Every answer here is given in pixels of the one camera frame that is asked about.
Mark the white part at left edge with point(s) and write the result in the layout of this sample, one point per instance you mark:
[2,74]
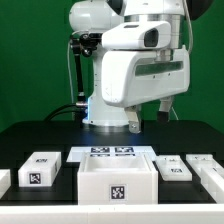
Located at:
[5,181]

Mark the white cabinet door panel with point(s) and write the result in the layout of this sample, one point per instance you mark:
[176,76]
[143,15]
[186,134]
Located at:
[172,168]

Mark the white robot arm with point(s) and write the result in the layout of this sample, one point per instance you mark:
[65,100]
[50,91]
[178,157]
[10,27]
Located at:
[100,16]

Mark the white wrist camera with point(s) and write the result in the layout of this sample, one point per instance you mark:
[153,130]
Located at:
[138,36]

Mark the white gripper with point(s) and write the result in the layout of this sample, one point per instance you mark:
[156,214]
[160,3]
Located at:
[134,77]

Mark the white marker base plate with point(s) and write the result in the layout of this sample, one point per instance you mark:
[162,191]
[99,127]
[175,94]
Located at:
[76,152]

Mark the white cabinet body box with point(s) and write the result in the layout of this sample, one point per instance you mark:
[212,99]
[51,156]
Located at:
[129,180]

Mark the white front table rail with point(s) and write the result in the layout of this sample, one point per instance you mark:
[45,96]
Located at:
[127,214]

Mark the white block with marker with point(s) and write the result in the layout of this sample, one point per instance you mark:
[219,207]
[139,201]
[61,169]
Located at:
[40,169]

